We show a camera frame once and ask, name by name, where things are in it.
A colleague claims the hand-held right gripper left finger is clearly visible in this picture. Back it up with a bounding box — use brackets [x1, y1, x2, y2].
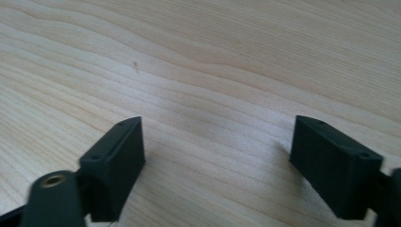
[78, 115, 147, 223]

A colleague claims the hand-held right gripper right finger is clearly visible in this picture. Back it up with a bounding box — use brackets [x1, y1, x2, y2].
[288, 114, 385, 220]

